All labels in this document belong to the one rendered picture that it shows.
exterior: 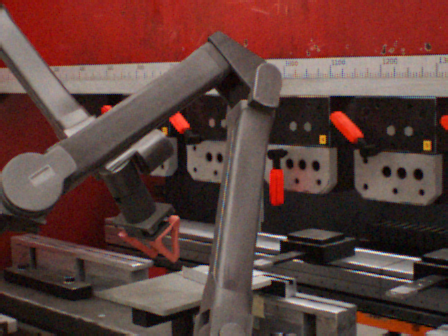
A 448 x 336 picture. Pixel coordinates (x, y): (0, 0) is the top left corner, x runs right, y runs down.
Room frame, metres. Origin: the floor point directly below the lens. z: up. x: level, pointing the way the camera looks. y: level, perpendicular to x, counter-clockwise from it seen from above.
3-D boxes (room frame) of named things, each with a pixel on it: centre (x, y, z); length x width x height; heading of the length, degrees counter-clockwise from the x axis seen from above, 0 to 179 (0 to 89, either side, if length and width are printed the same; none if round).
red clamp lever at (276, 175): (1.47, -0.10, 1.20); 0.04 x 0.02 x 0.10; 135
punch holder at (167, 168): (1.78, 0.13, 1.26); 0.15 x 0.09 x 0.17; 45
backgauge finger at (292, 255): (1.74, -0.15, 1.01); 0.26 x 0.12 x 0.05; 135
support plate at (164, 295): (1.52, 0.07, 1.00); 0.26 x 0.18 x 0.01; 135
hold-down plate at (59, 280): (2.01, 0.43, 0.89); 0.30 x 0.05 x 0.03; 45
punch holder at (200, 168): (1.64, -0.02, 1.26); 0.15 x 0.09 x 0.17; 45
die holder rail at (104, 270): (2.01, 0.35, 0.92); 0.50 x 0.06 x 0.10; 45
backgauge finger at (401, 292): (1.50, -0.38, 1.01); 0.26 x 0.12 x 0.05; 135
